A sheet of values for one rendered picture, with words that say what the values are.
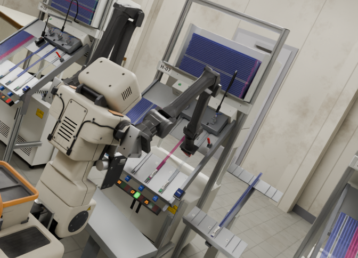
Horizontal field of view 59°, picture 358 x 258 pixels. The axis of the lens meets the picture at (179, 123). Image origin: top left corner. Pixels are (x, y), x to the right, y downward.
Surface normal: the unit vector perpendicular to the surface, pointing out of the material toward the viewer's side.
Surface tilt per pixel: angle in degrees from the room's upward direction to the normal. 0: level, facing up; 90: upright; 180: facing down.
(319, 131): 90
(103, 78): 48
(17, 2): 90
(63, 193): 82
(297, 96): 90
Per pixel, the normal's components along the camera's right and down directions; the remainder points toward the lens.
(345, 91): -0.61, -0.07
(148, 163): -0.07, -0.58
